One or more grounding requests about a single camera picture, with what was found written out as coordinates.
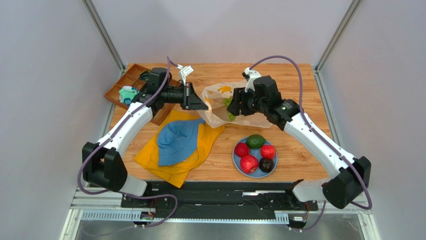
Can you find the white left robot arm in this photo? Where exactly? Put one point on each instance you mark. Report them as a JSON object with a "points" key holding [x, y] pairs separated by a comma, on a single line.
{"points": [[102, 163]]}

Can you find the aluminium frame rail left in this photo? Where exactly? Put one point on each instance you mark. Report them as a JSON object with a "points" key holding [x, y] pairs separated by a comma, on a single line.
{"points": [[97, 20]]}

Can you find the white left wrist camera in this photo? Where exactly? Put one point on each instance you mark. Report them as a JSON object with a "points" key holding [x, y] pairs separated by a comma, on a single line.
{"points": [[183, 72]]}

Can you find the red strawberry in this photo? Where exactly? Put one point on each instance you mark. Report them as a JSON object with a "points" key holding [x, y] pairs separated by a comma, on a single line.
{"points": [[268, 151], [241, 149]]}

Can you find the dark plum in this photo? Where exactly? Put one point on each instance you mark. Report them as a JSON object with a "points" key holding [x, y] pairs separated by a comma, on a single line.
{"points": [[266, 165]]}

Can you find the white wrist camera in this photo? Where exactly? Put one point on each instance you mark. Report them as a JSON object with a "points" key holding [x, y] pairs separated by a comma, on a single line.
{"points": [[183, 72], [250, 75]]}

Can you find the blue bucket hat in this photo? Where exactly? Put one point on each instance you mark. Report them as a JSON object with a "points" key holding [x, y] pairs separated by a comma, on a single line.
{"points": [[177, 141]]}

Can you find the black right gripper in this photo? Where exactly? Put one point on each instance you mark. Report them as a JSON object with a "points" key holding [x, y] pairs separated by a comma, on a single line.
{"points": [[240, 101]]}

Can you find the aluminium frame rail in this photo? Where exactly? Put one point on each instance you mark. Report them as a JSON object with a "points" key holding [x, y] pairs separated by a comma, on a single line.
{"points": [[338, 33], [97, 20]]}

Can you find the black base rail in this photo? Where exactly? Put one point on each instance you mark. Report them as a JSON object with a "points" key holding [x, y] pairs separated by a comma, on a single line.
{"points": [[219, 200]]}

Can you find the brown divided organizer tray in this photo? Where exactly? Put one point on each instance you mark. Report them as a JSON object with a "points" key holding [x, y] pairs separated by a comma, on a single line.
{"points": [[131, 78]]}

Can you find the blue plate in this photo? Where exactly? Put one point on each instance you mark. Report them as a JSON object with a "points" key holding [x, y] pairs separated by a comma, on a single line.
{"points": [[256, 153]]}

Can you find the red apple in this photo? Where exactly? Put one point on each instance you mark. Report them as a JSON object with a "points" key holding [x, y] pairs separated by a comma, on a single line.
{"points": [[249, 164]]}

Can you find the teal sock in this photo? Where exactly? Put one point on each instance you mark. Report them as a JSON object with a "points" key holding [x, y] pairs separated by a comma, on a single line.
{"points": [[127, 94]]}

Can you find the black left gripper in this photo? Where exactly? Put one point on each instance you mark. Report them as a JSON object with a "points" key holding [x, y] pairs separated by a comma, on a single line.
{"points": [[190, 100]]}

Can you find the yellow cloth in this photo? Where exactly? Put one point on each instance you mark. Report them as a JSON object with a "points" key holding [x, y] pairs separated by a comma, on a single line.
{"points": [[176, 174]]}

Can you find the banana print plastic bag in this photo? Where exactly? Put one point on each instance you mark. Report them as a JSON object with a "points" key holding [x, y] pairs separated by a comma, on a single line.
{"points": [[217, 97]]}

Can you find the green avocado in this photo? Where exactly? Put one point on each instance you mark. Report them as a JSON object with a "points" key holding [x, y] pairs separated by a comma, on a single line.
{"points": [[255, 141]]}

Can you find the aluminium frame rail right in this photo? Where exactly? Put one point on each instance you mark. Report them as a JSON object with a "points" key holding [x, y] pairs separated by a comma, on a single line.
{"points": [[338, 33]]}

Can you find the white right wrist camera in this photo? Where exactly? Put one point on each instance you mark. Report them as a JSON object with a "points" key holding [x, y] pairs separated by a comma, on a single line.
{"points": [[250, 75]]}

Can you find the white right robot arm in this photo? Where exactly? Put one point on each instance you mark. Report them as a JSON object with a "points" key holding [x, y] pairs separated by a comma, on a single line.
{"points": [[348, 176]]}

